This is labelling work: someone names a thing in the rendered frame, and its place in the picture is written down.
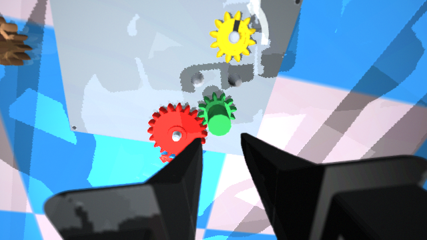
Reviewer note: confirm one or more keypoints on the red curved arrow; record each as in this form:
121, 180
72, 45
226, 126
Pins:
165, 158

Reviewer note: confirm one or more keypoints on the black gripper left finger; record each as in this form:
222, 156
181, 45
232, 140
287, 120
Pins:
167, 202

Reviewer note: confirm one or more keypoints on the pale grey flat board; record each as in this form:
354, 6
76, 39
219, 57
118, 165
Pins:
121, 60

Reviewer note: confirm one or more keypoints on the yellow gear with black stripe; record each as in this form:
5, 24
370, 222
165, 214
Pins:
225, 28

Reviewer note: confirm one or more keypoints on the brown gear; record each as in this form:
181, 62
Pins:
12, 47

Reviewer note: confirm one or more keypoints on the green gear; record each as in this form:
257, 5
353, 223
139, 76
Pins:
217, 113

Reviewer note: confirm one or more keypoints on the white curved arrow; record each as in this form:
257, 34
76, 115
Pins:
254, 8

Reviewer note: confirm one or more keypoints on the red gear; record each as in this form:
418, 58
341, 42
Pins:
164, 124

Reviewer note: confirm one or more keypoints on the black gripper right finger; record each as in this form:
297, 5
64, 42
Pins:
296, 193

